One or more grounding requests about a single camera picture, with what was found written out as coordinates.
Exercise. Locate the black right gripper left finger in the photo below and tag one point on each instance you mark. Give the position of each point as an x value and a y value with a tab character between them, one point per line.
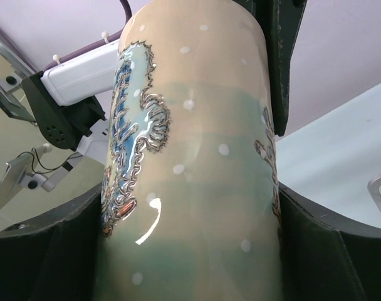
52	256

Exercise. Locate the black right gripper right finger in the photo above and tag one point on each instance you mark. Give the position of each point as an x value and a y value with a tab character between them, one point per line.
327	256

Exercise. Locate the silver wire dish rack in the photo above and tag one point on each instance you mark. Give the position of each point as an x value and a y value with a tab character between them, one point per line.
373	187

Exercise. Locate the beige decorated mug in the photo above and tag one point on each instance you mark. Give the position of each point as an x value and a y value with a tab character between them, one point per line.
190	198

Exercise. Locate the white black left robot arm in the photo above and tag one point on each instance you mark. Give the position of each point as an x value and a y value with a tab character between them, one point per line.
63	95

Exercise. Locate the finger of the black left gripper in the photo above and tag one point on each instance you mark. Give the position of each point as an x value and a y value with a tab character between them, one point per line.
280	21

